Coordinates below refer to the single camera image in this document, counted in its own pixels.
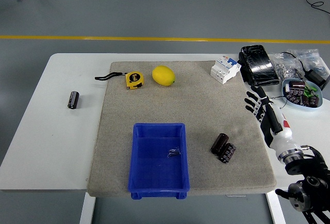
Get small metal screws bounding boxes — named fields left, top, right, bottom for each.
left=167, top=148, right=182, bottom=158

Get plain dark brown cylindrical battery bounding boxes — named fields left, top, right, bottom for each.
left=210, top=133, right=229, bottom=156

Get yellow tape measure black strap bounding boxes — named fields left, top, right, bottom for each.
left=94, top=71, right=145, bottom=91

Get white table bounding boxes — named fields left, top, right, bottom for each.
left=0, top=53, right=330, bottom=193

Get clear bag of small screws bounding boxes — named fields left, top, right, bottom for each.
left=287, top=48, right=327, bottom=74

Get green plastic piece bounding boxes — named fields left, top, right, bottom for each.
left=303, top=86, right=318, bottom=98

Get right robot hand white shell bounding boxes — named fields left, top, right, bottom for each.
left=244, top=85, right=300, bottom=157

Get blue plastic box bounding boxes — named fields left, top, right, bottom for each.
left=127, top=122, right=191, bottom=200

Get yellow lemon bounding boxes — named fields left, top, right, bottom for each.
left=151, top=65, right=176, bottom=87

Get light blue bowl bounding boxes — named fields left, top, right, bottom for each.
left=281, top=78, right=324, bottom=112

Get dark cylindrical battery white print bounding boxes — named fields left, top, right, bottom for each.
left=67, top=91, right=80, bottom=110

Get white circuit breaker blue switch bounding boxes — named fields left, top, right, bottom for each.
left=210, top=56, right=242, bottom=85

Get clear bag of silver nuts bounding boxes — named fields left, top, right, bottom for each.
left=272, top=52, right=306, bottom=80

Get white table leg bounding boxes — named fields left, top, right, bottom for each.
left=266, top=190, right=286, bottom=224
left=79, top=192, right=96, bottom=224

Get glossy black wrapped device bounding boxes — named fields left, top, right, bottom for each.
left=237, top=44, right=281, bottom=87

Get large black power adapter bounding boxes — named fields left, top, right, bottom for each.
left=304, top=68, right=330, bottom=90

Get grey-brown mat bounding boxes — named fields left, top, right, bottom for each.
left=86, top=60, right=277, bottom=198

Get dark cylindrical battery grey stripe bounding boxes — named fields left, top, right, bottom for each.
left=218, top=142, right=237, bottom=164

